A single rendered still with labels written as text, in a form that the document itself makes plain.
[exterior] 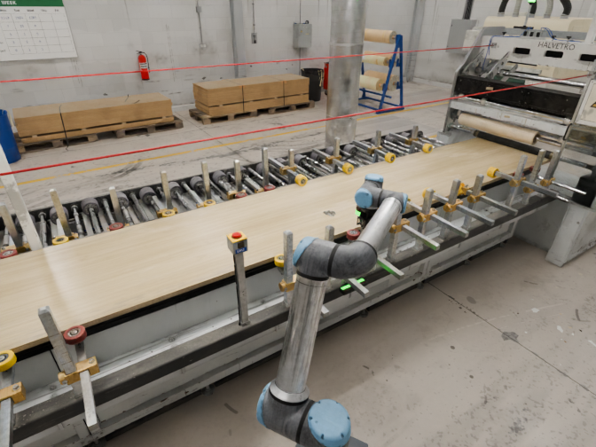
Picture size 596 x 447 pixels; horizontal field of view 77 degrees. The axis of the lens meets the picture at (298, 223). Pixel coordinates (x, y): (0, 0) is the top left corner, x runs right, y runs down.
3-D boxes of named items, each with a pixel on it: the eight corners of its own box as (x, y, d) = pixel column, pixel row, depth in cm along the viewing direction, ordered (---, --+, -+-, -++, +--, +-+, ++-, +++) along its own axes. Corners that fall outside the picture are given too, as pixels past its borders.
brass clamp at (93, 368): (100, 373, 151) (97, 364, 149) (62, 388, 145) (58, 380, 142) (98, 362, 156) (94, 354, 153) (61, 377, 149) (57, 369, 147)
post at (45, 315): (87, 395, 154) (48, 309, 130) (77, 399, 152) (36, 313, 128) (86, 388, 157) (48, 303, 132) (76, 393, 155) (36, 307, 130)
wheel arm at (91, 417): (100, 428, 131) (97, 421, 129) (90, 434, 130) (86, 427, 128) (85, 345, 163) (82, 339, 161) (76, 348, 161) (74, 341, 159)
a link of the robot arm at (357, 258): (367, 265, 114) (411, 188, 168) (330, 254, 119) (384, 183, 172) (364, 294, 120) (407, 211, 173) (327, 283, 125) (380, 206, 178)
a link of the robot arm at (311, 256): (292, 452, 130) (334, 247, 118) (249, 430, 137) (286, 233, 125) (309, 427, 144) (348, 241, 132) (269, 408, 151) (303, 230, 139)
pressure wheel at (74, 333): (66, 355, 158) (58, 336, 152) (81, 341, 165) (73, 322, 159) (82, 359, 156) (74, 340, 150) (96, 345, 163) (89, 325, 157)
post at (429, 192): (420, 254, 248) (435, 189, 224) (416, 255, 247) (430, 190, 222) (416, 251, 251) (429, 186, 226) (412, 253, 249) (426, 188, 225)
